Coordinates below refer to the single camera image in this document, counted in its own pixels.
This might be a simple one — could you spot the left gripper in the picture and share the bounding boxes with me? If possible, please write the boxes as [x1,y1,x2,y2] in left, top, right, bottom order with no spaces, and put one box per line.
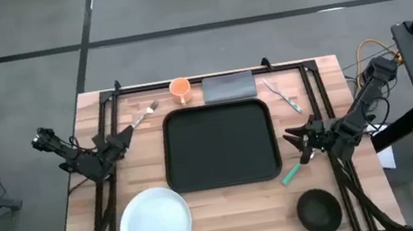
[89,125,139,166]

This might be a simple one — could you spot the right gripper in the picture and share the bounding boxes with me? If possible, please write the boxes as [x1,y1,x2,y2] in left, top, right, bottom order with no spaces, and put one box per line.
[280,111,345,168]

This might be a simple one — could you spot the fork with patterned handle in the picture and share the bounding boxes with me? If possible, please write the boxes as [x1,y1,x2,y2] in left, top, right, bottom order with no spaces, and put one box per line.
[127,99,163,130]

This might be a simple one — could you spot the black round bowl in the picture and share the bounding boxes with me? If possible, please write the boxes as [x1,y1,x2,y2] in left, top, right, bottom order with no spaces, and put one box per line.
[294,184,346,231]

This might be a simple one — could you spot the orange mug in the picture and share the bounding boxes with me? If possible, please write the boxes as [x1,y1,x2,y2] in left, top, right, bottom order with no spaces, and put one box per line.
[167,75,195,108]

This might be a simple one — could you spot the grey napkin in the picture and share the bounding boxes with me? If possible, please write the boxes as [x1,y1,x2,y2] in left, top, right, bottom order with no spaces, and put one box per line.
[200,69,259,106]

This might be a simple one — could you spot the white round plate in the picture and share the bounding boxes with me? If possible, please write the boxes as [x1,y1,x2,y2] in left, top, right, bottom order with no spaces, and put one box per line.
[113,182,195,231]

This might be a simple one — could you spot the black rectangular tray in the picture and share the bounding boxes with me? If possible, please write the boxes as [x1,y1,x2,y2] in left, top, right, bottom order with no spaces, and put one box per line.
[156,94,285,196]

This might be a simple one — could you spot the white paper sheet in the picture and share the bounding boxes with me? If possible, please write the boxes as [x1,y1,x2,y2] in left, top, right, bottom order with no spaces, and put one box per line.
[368,122,398,173]

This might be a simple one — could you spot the black desk leg bar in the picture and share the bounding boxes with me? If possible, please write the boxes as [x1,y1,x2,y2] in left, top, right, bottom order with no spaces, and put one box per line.
[365,104,413,154]

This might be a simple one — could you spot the spoon with green handle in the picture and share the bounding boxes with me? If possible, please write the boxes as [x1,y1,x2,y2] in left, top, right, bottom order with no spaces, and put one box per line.
[278,160,308,187]

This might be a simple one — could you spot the knife with patterned handle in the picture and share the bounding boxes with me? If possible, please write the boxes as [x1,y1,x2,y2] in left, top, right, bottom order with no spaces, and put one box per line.
[261,72,304,118]

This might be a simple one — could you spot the black aluminium table frame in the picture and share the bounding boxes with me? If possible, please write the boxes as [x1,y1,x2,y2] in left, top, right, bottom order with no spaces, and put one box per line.
[35,40,409,231]

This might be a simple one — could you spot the yellow cable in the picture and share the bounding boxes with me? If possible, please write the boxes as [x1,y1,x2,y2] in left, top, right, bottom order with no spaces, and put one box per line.
[351,33,407,90]

